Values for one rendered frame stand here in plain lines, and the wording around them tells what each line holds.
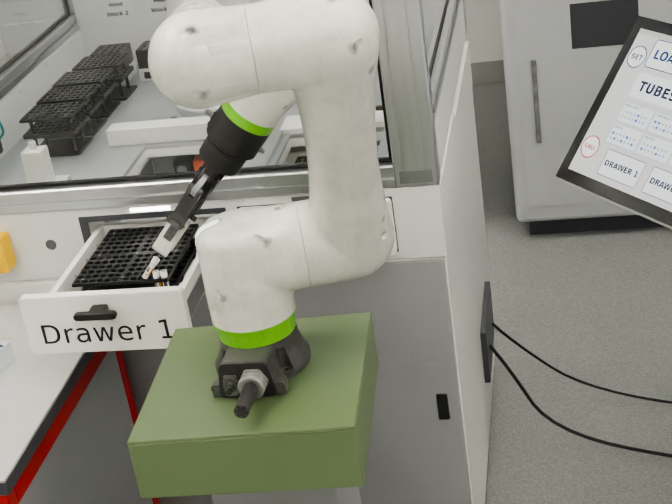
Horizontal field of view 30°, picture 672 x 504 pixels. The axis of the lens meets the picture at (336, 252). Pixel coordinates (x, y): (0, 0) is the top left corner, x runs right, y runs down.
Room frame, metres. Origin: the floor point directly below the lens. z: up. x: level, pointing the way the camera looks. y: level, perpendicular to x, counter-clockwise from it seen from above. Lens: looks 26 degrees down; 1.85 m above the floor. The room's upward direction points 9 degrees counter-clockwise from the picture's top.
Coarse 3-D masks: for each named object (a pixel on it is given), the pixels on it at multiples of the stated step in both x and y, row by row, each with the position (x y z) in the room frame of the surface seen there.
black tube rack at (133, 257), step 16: (192, 224) 2.17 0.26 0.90; (112, 240) 2.17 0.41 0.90; (128, 240) 2.14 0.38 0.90; (144, 240) 2.13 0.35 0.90; (192, 240) 2.16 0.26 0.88; (96, 256) 2.09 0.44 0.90; (112, 256) 2.08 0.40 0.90; (128, 256) 2.08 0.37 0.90; (144, 256) 2.06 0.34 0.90; (160, 256) 2.05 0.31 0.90; (176, 256) 2.04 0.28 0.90; (192, 256) 2.10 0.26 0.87; (80, 272) 2.04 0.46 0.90; (96, 272) 2.03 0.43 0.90; (112, 272) 2.02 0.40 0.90; (128, 272) 2.01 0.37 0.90; (176, 272) 2.04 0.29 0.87; (96, 288) 2.02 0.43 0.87; (112, 288) 2.01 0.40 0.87; (128, 288) 2.00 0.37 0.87
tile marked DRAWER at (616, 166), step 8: (608, 152) 1.94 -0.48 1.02; (616, 152) 1.92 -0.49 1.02; (608, 160) 1.93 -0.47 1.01; (616, 160) 1.91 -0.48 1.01; (624, 160) 1.90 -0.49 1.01; (632, 160) 1.89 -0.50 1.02; (640, 160) 1.87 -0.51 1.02; (600, 168) 1.93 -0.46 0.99; (608, 168) 1.91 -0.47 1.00; (616, 168) 1.90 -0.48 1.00; (624, 168) 1.89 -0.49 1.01; (632, 168) 1.87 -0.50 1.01; (640, 168) 1.86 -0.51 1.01; (608, 176) 1.90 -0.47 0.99; (616, 176) 1.89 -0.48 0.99; (624, 176) 1.88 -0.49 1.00; (632, 176) 1.86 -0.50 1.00; (640, 176) 1.85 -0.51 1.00; (624, 184) 1.87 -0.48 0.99; (632, 184) 1.85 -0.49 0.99
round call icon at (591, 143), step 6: (588, 132) 2.00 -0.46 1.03; (588, 138) 1.99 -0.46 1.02; (594, 138) 1.98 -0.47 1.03; (600, 138) 1.97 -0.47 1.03; (582, 144) 2.00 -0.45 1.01; (588, 144) 1.98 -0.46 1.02; (594, 144) 1.97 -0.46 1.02; (600, 144) 1.96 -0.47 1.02; (582, 150) 1.99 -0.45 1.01; (588, 150) 1.98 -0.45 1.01; (594, 150) 1.96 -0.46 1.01; (582, 156) 1.98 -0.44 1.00; (588, 156) 1.97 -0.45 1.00; (594, 156) 1.96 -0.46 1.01
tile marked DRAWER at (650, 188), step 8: (656, 168) 1.84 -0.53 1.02; (648, 176) 1.84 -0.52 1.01; (656, 176) 1.83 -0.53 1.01; (664, 176) 1.81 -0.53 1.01; (648, 184) 1.83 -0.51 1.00; (656, 184) 1.82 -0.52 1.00; (664, 184) 1.80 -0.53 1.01; (648, 192) 1.82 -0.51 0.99; (656, 192) 1.80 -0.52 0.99; (664, 192) 1.79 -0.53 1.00; (664, 200) 1.78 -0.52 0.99
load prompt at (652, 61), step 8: (664, 40) 2.00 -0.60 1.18; (656, 48) 2.00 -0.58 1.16; (664, 48) 1.99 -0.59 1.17; (648, 56) 2.01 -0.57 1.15; (656, 56) 1.99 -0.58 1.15; (664, 56) 1.98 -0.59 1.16; (648, 64) 1.99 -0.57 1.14; (656, 64) 1.98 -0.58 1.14; (664, 64) 1.97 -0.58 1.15; (664, 72) 1.95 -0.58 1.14
